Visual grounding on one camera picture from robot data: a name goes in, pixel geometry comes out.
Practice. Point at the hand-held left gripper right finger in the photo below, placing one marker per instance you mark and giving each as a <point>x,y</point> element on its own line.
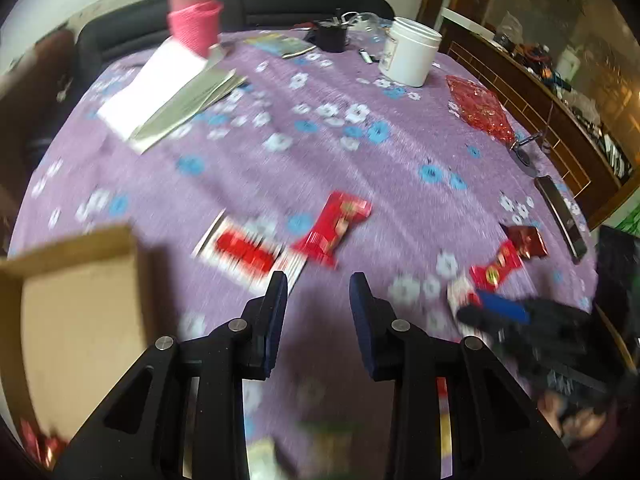
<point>361,320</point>

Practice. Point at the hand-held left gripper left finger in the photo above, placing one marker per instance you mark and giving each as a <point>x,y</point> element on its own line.
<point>276,312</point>

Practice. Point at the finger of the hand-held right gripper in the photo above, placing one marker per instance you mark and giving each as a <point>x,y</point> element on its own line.
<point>502,306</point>
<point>477,319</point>

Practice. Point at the small white red packet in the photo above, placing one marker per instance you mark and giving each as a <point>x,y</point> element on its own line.
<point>459,296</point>

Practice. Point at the small red candy packet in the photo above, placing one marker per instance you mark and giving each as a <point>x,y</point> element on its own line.
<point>497,266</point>

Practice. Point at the white red snack packet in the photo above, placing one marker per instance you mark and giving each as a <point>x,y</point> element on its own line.
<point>245,252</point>

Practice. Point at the dark red foil packet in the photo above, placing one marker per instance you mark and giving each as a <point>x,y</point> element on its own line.
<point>526,241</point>

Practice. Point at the long red snack packet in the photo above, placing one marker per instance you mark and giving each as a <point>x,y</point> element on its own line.
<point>332,227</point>

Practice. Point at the cardboard box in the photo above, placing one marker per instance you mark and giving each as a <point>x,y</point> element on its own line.
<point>75,320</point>

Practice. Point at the red foil snack packet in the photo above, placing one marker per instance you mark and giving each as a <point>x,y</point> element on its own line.
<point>42,447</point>

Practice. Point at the person's right hand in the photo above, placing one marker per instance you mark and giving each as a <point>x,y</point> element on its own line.
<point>575,417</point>

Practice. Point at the black phone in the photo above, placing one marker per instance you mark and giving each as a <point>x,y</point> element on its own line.
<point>560,215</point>

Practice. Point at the eyeglasses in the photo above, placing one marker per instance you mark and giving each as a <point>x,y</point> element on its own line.
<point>525,156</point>

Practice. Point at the red mesh bag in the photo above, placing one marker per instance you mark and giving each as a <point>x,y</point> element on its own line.
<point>480,107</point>

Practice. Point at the wooden cabinet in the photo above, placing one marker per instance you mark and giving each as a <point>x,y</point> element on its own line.
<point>550,110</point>

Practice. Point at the white papers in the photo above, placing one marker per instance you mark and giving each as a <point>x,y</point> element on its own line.
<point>200,95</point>

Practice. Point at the lighter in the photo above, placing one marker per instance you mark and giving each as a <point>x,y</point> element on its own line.
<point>367,56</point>

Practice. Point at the white plastic jar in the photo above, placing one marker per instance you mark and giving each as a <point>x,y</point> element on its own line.
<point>410,52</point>

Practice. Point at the black pouch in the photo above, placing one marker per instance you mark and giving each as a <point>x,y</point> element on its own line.
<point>330,36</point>

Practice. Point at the clear plastic bottle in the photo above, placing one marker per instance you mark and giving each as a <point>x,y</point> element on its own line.
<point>367,20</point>

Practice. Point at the pink water bottle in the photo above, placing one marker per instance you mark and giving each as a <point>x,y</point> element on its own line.
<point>195,20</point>

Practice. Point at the black leather sofa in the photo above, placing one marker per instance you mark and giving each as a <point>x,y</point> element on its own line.
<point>280,0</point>

